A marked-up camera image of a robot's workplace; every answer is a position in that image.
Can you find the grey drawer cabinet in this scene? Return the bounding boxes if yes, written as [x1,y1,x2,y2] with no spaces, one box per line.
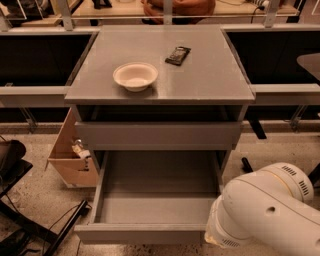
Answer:
[65,25,255,176]

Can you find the white paper bowl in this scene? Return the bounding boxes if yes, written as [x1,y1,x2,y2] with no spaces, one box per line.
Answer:
[113,62,158,92]

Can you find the black snack packet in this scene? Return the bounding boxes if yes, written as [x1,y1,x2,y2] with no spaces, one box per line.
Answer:
[165,46,191,66]

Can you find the brown leather bag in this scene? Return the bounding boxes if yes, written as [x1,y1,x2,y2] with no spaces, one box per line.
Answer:
[141,0,216,25]

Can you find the wooden box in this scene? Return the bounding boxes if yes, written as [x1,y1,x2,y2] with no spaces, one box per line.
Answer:
[48,110,98,188]

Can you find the black chair left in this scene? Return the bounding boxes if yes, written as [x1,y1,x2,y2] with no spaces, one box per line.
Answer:
[0,140,33,198]

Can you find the black cable on floor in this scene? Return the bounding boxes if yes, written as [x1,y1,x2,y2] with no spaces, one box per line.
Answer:
[40,203,92,256]

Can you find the grey top drawer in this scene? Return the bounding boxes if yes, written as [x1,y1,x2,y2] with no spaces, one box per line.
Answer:
[75,122,241,151]

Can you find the black stand leg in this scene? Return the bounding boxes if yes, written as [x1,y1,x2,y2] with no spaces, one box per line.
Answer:
[241,157,253,173]
[42,200,89,256]

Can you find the grey drawer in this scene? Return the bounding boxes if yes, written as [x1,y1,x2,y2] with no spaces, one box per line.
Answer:
[75,151,222,244]
[75,122,241,151]

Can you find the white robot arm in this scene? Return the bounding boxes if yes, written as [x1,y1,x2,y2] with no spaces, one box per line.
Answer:
[204,163,320,256]

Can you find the black stand leg left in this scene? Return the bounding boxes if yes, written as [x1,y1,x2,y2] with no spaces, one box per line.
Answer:
[42,200,89,256]

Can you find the black stand leg right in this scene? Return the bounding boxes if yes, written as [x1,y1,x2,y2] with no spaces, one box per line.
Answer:
[241,157,253,173]

